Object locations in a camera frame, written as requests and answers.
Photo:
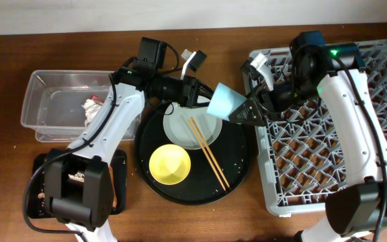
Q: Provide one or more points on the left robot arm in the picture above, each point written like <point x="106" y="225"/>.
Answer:
<point x="78" y="187"/>

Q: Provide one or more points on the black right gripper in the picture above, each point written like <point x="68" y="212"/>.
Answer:
<point x="259" y="119"/>

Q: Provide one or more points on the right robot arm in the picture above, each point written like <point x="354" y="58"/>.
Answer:
<point x="334" y="75"/>

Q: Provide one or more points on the blue cup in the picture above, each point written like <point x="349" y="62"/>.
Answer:
<point x="224" y="102"/>

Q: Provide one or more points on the clear plastic bin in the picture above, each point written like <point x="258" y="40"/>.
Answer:
<point x="53" y="103"/>

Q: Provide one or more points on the grey round plate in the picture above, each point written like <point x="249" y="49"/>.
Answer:
<point x="177" y="129"/>

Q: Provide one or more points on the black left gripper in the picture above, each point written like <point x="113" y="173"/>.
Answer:
<point x="197" y="85"/>

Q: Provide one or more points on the orange carrot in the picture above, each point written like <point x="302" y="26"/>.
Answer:
<point x="115" y="200"/>

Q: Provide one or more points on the peanut shells and rice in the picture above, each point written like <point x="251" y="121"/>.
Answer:
<point x="77" y="178"/>

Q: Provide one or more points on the yellow bowl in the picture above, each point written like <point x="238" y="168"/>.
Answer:
<point x="169" y="164"/>

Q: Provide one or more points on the white tissue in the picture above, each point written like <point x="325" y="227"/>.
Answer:
<point x="91" y="108"/>

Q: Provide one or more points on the grey dishwasher rack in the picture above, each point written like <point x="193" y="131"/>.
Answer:
<point x="301" y="164"/>

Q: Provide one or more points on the black rectangular tray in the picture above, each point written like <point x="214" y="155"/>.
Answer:
<point x="36" y="207"/>

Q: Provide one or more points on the red snack wrapper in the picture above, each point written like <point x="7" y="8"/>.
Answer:
<point x="97" y="99"/>

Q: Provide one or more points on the wooden chopstick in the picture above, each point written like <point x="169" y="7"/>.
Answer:
<point x="213" y="158"/>
<point x="207" y="156"/>

